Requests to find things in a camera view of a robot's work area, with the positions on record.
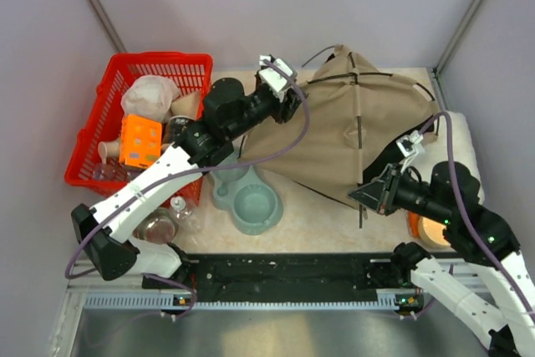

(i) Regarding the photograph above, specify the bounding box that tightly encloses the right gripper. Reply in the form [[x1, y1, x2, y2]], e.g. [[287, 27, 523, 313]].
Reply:
[[348, 161, 452, 223]]

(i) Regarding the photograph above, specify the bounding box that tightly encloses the beige fabric pet tent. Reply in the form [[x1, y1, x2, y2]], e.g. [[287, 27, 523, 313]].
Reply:
[[241, 45, 439, 210]]

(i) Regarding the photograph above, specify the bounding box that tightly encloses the black tent pole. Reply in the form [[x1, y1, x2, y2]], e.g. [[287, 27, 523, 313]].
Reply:
[[305, 72, 438, 103], [348, 52, 365, 229]]

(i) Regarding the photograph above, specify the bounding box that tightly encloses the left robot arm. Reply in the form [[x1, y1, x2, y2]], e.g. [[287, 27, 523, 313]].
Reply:
[[64, 74, 310, 288]]

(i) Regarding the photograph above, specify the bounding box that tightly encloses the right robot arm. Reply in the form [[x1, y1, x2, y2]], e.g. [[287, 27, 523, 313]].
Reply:
[[348, 161, 534, 356]]

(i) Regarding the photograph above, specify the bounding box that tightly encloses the grey-green double pet bowl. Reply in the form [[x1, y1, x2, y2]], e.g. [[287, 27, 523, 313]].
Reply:
[[210, 166, 283, 236]]

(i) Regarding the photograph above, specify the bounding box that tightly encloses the white fluffy cushion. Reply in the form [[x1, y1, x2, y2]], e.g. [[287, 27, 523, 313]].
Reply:
[[426, 111, 485, 204]]

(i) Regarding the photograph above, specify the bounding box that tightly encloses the red plastic basket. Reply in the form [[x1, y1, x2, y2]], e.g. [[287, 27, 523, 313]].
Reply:
[[64, 51, 213, 196]]

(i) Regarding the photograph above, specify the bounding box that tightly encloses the brown paper cone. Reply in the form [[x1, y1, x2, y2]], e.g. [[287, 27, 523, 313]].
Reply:
[[171, 91, 201, 120]]

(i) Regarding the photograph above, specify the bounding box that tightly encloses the black instant noodle cup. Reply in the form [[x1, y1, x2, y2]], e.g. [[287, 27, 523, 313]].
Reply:
[[161, 115, 195, 145]]

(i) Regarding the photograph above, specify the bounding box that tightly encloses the pink white plastic bag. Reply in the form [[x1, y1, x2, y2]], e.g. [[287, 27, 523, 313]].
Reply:
[[120, 74, 181, 123]]

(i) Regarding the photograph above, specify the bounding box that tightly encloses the clear plastic bottle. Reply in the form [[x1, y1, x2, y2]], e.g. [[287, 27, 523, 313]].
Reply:
[[170, 196, 201, 233]]

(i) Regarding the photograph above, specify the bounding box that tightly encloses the orange cardboard box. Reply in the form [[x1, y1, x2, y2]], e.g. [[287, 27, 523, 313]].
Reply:
[[119, 115, 163, 170]]

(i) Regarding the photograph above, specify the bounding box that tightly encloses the steel bowl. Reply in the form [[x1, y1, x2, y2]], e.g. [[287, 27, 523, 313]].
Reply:
[[133, 207, 178, 244]]

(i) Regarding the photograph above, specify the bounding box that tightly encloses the beige paper cup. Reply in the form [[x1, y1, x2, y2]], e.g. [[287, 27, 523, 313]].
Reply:
[[97, 140, 120, 164]]

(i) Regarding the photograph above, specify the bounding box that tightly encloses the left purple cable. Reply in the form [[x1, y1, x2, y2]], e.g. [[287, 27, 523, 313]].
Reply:
[[64, 60, 311, 279]]

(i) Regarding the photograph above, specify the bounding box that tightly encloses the purple cable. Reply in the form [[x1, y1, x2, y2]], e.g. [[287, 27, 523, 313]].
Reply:
[[417, 110, 535, 316], [64, 60, 311, 279]]

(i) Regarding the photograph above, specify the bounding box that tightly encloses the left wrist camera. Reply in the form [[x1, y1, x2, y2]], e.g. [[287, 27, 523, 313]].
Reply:
[[257, 54, 298, 102]]

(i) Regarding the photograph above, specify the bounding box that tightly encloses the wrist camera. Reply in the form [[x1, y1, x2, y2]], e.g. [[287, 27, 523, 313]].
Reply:
[[257, 54, 298, 102], [395, 130, 425, 166]]

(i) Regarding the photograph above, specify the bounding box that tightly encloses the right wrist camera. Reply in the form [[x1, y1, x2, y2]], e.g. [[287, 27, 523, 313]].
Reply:
[[395, 130, 425, 166]]

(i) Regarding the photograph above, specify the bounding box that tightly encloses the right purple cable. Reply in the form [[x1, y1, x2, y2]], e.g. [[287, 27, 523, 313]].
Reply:
[[417, 110, 535, 316]]

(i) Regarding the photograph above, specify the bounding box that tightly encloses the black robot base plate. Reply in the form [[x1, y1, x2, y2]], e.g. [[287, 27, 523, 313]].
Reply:
[[171, 252, 419, 303]]

